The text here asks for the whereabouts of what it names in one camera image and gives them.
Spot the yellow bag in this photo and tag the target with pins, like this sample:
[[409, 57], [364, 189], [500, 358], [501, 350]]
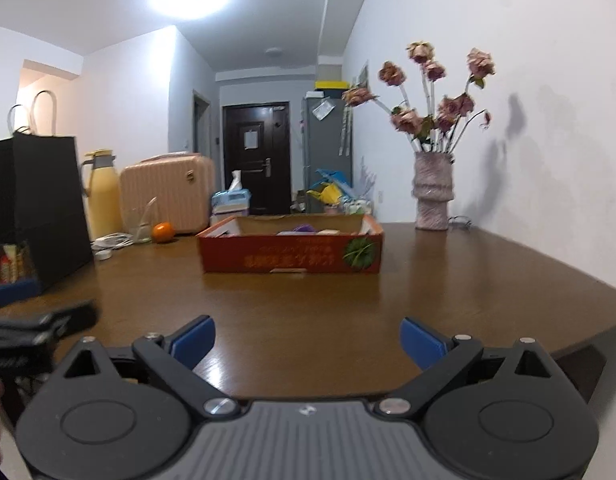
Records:
[[328, 194]]

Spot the pink ribbed suitcase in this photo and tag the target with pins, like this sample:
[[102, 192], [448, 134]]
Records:
[[172, 195]]

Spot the black paper bag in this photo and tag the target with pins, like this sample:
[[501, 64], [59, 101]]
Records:
[[42, 200]]

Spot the yellow box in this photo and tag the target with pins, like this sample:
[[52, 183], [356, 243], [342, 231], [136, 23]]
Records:
[[332, 85]]

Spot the orange fruit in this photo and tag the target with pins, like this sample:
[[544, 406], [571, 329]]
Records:
[[163, 232]]

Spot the blue tissue pack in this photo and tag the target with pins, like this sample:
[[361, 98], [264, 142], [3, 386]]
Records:
[[231, 197]]

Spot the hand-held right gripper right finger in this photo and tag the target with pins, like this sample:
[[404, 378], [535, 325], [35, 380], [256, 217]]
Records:
[[423, 342]]

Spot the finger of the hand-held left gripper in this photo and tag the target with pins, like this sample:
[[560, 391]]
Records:
[[12, 292], [52, 322]]

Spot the clear glass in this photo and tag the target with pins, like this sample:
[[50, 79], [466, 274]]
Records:
[[143, 230]]

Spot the pink textured vase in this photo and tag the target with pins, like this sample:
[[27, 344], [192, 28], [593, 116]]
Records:
[[433, 195]]

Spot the blue bag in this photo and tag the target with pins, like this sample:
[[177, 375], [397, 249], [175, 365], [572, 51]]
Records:
[[338, 177]]

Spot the purple item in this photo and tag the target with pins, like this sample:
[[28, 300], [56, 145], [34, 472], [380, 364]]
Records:
[[304, 229]]

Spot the cardboard box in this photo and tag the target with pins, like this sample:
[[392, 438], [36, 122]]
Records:
[[288, 255]]

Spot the red yellow snack packets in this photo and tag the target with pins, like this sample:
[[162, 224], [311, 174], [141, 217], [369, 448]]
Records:
[[10, 262]]

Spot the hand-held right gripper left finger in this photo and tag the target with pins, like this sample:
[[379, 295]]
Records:
[[192, 342]]

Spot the grey interior door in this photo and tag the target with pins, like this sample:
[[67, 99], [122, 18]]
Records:
[[201, 122]]

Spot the dark brown door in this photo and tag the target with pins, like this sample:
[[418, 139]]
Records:
[[258, 160]]

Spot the grey refrigerator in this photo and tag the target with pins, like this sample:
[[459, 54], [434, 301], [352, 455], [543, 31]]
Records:
[[328, 150]]

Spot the small white round object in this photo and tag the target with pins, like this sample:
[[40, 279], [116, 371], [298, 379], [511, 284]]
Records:
[[102, 255]]

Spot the yellow thermos jug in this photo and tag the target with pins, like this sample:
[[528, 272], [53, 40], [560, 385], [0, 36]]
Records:
[[105, 200]]

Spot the beige flat item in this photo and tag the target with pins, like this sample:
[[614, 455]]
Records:
[[328, 232]]

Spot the dried pink roses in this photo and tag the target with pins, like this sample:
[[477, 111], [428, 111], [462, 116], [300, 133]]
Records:
[[430, 115]]

